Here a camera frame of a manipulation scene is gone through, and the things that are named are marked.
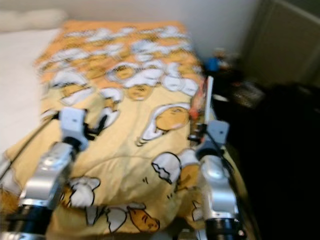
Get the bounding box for white quilted mattress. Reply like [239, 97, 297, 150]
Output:
[0, 27, 63, 156]

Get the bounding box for small blue box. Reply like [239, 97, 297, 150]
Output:
[205, 56, 221, 72]

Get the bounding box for small brown figurine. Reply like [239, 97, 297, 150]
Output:
[212, 47, 230, 63]

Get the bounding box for beige twisted long pillow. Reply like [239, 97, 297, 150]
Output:
[0, 9, 68, 33]

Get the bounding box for large black suitcase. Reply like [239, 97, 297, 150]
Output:
[212, 82, 320, 240]

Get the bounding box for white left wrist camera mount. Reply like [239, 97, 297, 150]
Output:
[59, 107, 87, 148]

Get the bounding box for grey metal framed partition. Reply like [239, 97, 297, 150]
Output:
[240, 0, 320, 88]

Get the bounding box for red and teal paperback book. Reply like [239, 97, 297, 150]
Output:
[189, 76, 215, 138]

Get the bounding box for yellow egg cartoon blanket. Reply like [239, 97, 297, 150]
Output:
[0, 20, 231, 236]

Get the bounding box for clear plastic snack bag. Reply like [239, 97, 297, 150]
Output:
[237, 80, 266, 108]

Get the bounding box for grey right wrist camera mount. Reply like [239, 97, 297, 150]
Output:
[200, 120, 230, 158]

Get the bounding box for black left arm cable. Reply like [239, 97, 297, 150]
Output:
[0, 117, 63, 181]

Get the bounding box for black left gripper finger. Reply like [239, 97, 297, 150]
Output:
[95, 112, 110, 136]

